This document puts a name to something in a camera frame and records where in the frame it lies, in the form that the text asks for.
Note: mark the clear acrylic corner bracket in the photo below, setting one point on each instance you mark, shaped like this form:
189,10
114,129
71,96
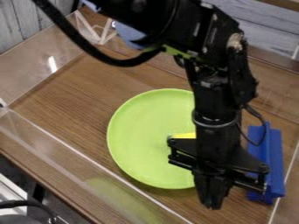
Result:
98,34

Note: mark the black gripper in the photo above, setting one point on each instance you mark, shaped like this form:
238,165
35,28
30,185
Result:
220,164

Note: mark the green round plate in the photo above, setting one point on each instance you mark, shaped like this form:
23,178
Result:
145,121

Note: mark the clear acrylic tray wall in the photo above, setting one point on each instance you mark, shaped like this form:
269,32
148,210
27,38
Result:
102,196

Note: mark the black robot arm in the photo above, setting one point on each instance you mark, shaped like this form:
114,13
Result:
205,40

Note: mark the yellow toy banana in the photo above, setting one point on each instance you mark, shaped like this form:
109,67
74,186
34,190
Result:
185,135

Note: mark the blue plastic block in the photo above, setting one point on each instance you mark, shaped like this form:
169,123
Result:
269,152

